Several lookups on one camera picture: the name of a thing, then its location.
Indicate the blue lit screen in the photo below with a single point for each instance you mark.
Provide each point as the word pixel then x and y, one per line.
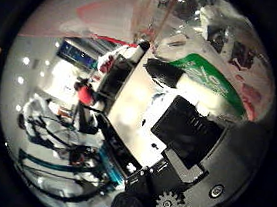
pixel 77 54

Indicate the black shelf rack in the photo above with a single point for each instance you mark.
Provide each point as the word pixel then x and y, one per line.
pixel 116 79

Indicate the red and white bundle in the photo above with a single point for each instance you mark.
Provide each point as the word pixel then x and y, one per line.
pixel 107 63

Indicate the person in red shirt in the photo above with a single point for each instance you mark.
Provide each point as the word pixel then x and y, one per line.
pixel 86 94

